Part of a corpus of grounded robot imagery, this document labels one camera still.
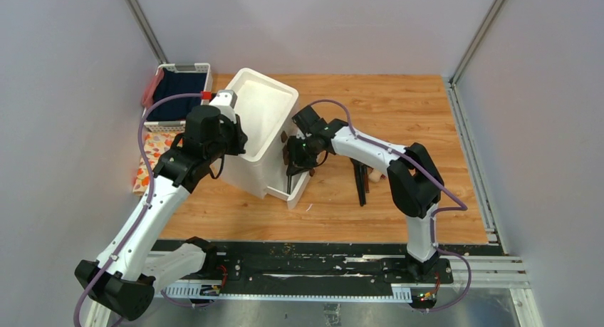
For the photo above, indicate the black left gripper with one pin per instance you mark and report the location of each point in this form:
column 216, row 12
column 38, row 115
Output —
column 232, row 122

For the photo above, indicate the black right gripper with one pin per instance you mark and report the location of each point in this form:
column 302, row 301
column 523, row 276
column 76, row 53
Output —
column 297, row 164

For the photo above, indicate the white drawer organizer box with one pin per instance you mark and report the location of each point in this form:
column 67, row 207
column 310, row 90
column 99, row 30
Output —
column 265, row 106

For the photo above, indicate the white bottom drawer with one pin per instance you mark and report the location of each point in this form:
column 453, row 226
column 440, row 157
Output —
column 277, row 188

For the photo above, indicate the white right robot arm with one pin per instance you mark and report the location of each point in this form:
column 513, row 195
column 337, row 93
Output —
column 415, row 183

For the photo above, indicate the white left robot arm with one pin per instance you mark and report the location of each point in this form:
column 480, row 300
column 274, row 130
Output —
column 121, row 279

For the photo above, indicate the beige gourd makeup sponge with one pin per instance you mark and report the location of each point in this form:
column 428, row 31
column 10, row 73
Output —
column 375, row 176

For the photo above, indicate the brown lip liner pencil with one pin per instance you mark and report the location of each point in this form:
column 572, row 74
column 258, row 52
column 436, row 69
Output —
column 367, row 183

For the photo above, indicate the floral orange cloth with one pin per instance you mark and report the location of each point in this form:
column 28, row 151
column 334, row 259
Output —
column 155, row 144

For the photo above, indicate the pink cloth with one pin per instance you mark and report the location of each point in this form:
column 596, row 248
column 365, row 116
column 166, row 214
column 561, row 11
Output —
column 147, row 97

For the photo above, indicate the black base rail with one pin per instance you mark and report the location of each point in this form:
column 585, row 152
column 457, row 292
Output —
column 321, row 269

